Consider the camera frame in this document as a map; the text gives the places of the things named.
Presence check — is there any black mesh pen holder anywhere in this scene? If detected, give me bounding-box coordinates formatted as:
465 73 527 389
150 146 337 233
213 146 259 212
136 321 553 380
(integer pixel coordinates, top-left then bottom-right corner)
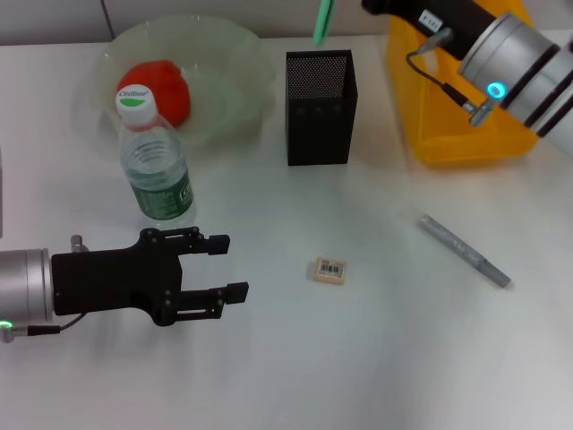
285 48 360 168

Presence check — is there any silver glitter pen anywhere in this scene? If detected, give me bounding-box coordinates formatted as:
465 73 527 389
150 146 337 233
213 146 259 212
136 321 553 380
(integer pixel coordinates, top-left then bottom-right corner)
418 213 512 289

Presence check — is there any gripper cable with plug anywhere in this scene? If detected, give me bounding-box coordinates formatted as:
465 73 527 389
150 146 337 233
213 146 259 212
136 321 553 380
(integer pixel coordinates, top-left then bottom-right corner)
405 26 505 127
0 234 90 345

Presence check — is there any orange fruit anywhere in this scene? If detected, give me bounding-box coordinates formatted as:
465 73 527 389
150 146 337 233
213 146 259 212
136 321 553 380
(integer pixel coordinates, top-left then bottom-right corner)
116 59 192 131

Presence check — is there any left gripper cable with plug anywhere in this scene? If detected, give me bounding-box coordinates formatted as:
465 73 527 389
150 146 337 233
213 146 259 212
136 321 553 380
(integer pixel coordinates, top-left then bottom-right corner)
0 234 90 345

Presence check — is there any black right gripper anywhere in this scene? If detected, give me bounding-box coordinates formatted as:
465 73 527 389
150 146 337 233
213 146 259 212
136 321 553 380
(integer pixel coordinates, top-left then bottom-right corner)
361 0 499 62

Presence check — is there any beige eraser with barcode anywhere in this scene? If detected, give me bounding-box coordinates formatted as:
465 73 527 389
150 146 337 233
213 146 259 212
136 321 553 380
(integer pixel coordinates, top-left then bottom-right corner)
306 257 348 287

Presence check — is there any yellow plastic storage bin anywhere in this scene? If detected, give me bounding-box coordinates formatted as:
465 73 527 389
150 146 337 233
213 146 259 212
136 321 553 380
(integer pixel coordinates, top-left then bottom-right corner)
386 8 541 169

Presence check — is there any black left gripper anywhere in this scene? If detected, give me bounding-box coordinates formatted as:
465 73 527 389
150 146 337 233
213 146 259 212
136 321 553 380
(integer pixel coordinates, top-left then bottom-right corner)
51 226 251 327

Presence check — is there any green white toothbrush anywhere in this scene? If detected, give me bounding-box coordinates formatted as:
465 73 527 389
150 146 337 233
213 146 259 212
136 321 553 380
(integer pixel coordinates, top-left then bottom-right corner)
312 0 340 47

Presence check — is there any right gripper cable with plug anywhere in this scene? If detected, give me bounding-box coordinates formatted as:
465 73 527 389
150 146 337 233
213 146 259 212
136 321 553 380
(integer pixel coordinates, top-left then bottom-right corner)
405 26 505 127

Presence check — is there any clear green-label water bottle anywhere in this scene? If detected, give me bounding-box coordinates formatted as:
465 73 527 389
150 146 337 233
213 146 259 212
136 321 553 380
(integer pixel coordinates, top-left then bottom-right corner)
115 83 198 228

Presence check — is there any pale green glass fruit bowl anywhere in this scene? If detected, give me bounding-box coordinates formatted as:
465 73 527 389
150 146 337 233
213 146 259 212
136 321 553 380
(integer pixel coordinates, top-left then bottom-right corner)
91 16 275 152

